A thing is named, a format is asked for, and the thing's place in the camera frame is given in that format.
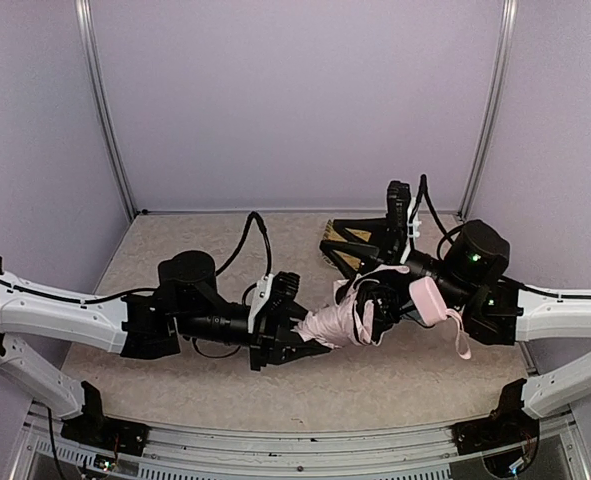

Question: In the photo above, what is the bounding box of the pink umbrella black lining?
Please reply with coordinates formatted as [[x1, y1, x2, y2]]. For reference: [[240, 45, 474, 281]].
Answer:
[[293, 265, 472, 360]]

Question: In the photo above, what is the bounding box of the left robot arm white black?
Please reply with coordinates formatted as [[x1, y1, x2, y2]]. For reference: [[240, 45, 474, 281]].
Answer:
[[0, 250, 330, 430]]

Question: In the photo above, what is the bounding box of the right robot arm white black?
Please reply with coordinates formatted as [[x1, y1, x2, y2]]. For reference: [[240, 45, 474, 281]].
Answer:
[[320, 218, 591, 419]]

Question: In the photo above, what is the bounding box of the woven bamboo tray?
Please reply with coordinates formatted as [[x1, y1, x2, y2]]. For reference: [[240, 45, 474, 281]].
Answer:
[[319, 219, 377, 278]]

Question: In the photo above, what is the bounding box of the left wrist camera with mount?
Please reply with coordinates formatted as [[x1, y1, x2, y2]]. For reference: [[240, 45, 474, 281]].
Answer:
[[248, 272, 279, 323]]

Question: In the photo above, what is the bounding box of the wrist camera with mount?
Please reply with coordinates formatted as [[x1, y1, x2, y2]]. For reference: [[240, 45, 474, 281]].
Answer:
[[248, 272, 279, 323], [386, 180, 417, 249]]

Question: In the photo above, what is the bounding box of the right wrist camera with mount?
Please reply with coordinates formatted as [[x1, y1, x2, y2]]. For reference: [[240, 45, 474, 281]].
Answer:
[[386, 180, 417, 249]]

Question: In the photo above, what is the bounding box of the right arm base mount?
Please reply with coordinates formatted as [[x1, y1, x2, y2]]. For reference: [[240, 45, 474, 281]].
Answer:
[[451, 415, 540, 455]]

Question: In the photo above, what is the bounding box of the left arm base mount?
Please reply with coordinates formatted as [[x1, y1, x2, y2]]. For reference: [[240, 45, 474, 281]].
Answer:
[[61, 416, 150, 457]]

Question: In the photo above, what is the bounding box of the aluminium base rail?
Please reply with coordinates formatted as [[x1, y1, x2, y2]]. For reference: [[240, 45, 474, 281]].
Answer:
[[9, 394, 591, 480]]

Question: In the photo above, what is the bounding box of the right metal frame post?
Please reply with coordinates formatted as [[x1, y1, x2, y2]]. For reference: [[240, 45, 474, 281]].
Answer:
[[458, 0, 519, 220]]

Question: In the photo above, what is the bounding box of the metal frame post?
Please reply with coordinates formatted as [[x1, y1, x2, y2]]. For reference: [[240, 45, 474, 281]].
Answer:
[[458, 0, 519, 220], [74, 0, 139, 223]]

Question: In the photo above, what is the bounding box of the left metal frame post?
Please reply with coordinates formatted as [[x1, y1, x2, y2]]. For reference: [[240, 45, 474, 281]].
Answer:
[[74, 0, 139, 223]]

